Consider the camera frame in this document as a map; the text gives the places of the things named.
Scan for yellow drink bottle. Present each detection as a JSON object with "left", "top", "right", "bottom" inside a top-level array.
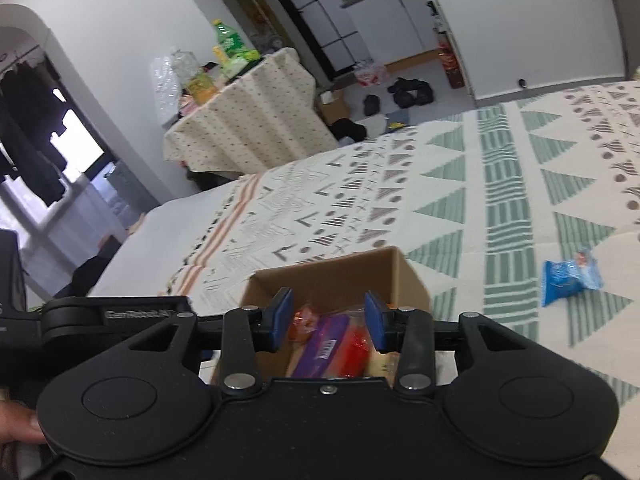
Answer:
[{"left": 186, "top": 71, "right": 220, "bottom": 106}]

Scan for patterned white blanket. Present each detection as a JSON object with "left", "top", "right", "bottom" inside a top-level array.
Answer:
[{"left": 160, "top": 80, "right": 640, "bottom": 480}]

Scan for clear plastic bottle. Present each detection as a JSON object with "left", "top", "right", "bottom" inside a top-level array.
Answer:
[{"left": 170, "top": 46, "right": 201, "bottom": 83}]

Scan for dark cloth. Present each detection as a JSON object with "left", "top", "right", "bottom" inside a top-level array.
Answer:
[{"left": 55, "top": 237, "right": 123, "bottom": 298}]

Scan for red white plastic bag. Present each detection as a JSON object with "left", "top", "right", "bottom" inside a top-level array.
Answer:
[{"left": 355, "top": 60, "right": 388, "bottom": 86}]

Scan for large blue snack packet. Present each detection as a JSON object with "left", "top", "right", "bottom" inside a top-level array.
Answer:
[{"left": 542, "top": 246, "right": 605, "bottom": 308}]

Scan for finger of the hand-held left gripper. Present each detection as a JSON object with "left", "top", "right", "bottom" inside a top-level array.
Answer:
[{"left": 41, "top": 296, "right": 194, "bottom": 347}]

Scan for green packet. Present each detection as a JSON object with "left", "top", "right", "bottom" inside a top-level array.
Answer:
[{"left": 226, "top": 49, "right": 261, "bottom": 73}]

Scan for brown cardboard box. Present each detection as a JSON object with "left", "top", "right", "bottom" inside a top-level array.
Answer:
[{"left": 316, "top": 89, "right": 351, "bottom": 123}]

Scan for purple snack packet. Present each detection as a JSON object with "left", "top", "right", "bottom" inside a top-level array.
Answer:
[{"left": 290, "top": 315, "right": 353, "bottom": 380}]

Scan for hanging dark clothes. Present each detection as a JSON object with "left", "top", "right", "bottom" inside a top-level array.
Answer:
[{"left": 0, "top": 55, "right": 71, "bottom": 206}]

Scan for clear plastic bag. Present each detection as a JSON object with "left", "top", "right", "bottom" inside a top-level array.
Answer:
[{"left": 150, "top": 52, "right": 183, "bottom": 126}]

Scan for black bag pile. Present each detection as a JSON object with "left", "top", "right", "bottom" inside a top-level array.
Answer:
[{"left": 389, "top": 77, "right": 433, "bottom": 108}]

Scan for white panelled cabinet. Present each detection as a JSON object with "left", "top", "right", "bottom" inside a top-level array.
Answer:
[{"left": 262, "top": 0, "right": 361, "bottom": 78}]

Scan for red white snack packet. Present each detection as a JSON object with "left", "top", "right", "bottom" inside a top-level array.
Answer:
[{"left": 336, "top": 324, "right": 376, "bottom": 380}]

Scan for black cloth bundle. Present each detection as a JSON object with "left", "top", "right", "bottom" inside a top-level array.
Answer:
[{"left": 330, "top": 119, "right": 368, "bottom": 142}]

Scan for green plastic bottle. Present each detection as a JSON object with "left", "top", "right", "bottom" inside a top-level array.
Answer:
[{"left": 211, "top": 19, "right": 247, "bottom": 61}]

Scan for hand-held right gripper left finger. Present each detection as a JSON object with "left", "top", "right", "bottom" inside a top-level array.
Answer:
[{"left": 115, "top": 287, "right": 294, "bottom": 395}]

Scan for person's left hand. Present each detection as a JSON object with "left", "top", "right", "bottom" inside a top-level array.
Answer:
[{"left": 0, "top": 402, "right": 46, "bottom": 446}]

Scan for table with dotted tablecloth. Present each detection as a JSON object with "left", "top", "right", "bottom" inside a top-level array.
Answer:
[{"left": 164, "top": 47, "right": 338, "bottom": 178}]

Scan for white counter cabinet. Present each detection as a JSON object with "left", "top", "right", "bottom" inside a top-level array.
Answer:
[{"left": 340, "top": 0, "right": 451, "bottom": 68}]

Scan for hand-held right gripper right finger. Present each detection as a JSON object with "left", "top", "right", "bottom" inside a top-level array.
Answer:
[{"left": 364, "top": 291, "right": 541, "bottom": 394}]

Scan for red hanging decoration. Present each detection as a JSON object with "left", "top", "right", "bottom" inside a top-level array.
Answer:
[{"left": 437, "top": 42, "right": 463, "bottom": 88}]

